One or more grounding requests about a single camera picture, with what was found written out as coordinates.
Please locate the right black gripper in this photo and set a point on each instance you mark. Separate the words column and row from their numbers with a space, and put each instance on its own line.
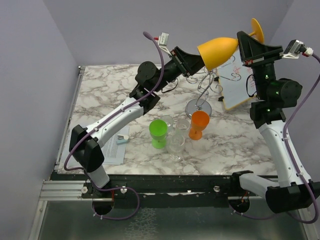
column 253, row 53

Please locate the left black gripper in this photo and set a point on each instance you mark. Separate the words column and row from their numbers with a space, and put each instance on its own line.
column 190, row 63

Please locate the yellow plastic wine glass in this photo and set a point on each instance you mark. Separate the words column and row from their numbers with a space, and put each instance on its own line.
column 219, row 50

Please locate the orange plastic wine glass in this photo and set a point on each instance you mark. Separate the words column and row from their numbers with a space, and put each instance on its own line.
column 199, row 121

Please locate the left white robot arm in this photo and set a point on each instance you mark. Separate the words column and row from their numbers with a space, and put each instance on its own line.
column 86, row 143

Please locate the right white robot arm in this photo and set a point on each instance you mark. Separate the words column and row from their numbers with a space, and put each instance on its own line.
column 295, row 188

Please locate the chrome wine glass rack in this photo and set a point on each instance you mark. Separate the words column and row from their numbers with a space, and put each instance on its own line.
column 205, row 84

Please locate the clear wine glass left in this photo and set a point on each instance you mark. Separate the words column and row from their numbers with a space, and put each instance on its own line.
column 169, row 122

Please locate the clear wine glass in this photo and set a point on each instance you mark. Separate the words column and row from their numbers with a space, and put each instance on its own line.
column 169, row 122
column 182, row 127
column 175, row 146

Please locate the clear wine glass right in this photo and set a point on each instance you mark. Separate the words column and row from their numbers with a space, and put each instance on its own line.
column 182, row 127

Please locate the green plastic wine glass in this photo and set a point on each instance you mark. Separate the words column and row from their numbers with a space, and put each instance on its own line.
column 158, row 132

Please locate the clear wine glass front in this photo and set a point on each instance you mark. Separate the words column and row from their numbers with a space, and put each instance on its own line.
column 175, row 146

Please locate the small blue white stapler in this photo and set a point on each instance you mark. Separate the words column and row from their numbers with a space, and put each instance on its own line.
column 122, row 139

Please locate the printed paper sheets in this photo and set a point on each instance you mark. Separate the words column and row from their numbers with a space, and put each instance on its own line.
column 114, row 154

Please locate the whiteboard with yellow frame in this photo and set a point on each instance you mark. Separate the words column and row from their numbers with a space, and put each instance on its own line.
column 238, row 85

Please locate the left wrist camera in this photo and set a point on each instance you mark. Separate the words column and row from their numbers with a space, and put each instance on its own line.
column 162, row 41

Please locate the aluminium frame rails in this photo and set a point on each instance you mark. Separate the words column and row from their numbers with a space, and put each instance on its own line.
column 64, row 190

